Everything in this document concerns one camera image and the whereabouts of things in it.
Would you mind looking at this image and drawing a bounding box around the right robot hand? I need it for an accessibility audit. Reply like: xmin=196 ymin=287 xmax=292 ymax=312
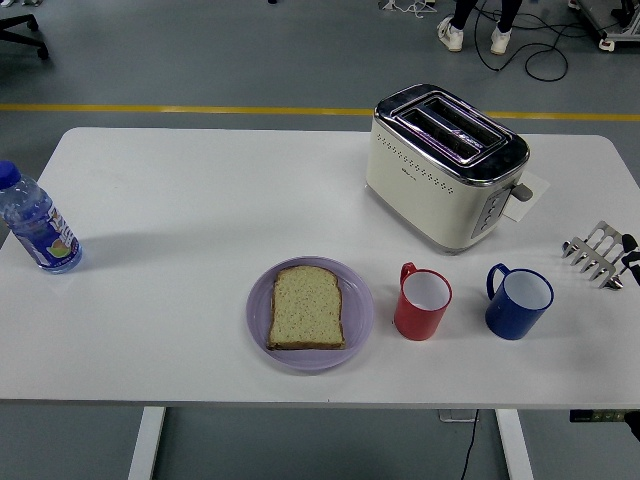
xmin=620 ymin=233 xmax=640 ymax=287

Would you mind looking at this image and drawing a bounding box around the blue enamel cup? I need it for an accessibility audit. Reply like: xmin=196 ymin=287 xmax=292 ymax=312
xmin=484 ymin=262 xmax=555 ymax=341

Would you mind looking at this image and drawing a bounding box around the red enamel cup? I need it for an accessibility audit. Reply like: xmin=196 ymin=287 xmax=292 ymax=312
xmin=393 ymin=261 xmax=454 ymax=343

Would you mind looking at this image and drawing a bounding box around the slice of bread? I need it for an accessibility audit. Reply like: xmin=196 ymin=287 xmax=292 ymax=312
xmin=266 ymin=265 xmax=347 ymax=351

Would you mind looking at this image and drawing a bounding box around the silver metal toast rack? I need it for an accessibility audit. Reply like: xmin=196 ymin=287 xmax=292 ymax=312
xmin=561 ymin=220 xmax=627 ymax=291

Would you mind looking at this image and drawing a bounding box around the white paper sheet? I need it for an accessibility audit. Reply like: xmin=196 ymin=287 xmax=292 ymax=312
xmin=502 ymin=171 xmax=551 ymax=223

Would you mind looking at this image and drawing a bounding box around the black table control panel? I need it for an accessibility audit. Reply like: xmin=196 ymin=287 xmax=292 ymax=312
xmin=568 ymin=409 xmax=626 ymax=423

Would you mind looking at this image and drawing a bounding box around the cream and chrome toaster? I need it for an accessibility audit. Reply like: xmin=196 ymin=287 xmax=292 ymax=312
xmin=364 ymin=83 xmax=532 ymax=256

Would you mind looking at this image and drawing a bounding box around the white table leg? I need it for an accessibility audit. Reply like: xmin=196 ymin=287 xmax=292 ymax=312
xmin=127 ymin=407 xmax=167 ymax=480
xmin=494 ymin=408 xmax=535 ymax=480

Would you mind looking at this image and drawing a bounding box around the metal equipment cart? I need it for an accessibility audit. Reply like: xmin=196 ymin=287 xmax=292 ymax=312
xmin=569 ymin=0 xmax=640 ymax=51

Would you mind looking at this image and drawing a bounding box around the grey box under table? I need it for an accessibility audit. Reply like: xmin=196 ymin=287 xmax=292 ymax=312
xmin=438 ymin=409 xmax=480 ymax=424

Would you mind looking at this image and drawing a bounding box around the purple plate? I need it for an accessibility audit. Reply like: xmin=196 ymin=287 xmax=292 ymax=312
xmin=245 ymin=255 xmax=375 ymax=372

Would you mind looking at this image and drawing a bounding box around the person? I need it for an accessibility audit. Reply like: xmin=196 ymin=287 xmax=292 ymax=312
xmin=437 ymin=0 xmax=524 ymax=56

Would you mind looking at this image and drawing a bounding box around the plastic bottle with blue cap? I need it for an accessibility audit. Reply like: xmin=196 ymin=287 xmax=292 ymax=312
xmin=0 ymin=159 xmax=84 ymax=275

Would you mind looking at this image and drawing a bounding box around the black office chair base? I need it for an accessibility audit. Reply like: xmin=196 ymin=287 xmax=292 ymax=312
xmin=0 ymin=13 xmax=51 ymax=61

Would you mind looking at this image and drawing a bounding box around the black floor cable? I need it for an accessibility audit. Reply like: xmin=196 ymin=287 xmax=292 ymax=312
xmin=472 ymin=0 xmax=604 ymax=82

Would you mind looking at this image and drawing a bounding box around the black cable under table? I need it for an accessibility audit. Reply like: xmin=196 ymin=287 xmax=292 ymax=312
xmin=457 ymin=409 xmax=481 ymax=480

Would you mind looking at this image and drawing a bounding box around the white cable bundle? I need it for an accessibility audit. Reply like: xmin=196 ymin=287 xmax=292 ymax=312
xmin=377 ymin=0 xmax=439 ymax=20

